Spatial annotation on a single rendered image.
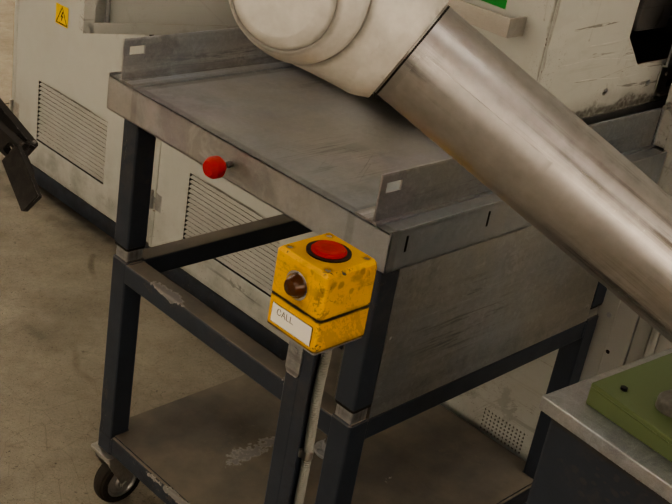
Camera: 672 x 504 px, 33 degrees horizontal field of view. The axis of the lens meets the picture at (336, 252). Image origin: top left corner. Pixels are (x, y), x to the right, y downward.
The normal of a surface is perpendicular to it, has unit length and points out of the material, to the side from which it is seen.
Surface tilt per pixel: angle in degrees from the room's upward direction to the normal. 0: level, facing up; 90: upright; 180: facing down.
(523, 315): 90
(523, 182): 98
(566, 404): 0
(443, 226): 90
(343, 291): 90
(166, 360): 0
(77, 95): 90
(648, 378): 2
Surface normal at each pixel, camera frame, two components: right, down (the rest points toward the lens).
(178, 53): 0.69, 0.42
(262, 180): -0.71, 0.21
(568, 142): 0.29, -0.24
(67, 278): 0.16, -0.89
